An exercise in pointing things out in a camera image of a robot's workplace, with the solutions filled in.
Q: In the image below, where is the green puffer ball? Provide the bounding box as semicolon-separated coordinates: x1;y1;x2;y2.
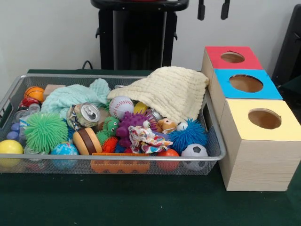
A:
24;112;69;153

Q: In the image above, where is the cream waffle cloth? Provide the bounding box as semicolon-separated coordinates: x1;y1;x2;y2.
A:
107;66;210;124

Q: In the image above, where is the soccer ball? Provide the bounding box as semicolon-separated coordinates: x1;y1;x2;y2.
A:
181;143;209;171

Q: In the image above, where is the mint green cloth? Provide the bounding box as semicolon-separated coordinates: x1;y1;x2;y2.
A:
40;78;111;118

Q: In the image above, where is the blue puffer ball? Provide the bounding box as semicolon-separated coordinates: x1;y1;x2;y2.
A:
168;117;209;155

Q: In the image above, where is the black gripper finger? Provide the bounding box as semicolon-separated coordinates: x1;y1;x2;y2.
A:
197;0;206;21
220;0;230;21

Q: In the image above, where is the toy hamburger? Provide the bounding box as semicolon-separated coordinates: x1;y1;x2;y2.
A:
72;127;103;155

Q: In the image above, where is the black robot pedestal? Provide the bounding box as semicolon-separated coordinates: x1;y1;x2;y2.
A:
90;0;190;71

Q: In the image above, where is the orange basketball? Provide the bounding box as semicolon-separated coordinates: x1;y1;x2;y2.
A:
24;86;45;103

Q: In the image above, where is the crushed drink can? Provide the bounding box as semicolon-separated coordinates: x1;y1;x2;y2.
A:
65;102;101;131

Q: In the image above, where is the dark green table cloth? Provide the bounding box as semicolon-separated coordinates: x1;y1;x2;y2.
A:
0;69;301;226
277;74;301;101

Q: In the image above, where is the purple spiky toy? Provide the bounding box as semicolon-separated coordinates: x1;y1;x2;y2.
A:
115;111;158;148

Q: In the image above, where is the black chair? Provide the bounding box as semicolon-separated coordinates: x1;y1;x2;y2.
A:
271;4;301;82

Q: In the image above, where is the wooden box with three holes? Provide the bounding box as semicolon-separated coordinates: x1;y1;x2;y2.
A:
201;46;295;192

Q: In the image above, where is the white baseball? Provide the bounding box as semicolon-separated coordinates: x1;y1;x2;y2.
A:
109;96;135;120

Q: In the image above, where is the silver wire mesh bin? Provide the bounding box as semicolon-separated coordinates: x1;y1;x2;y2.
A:
0;73;227;176

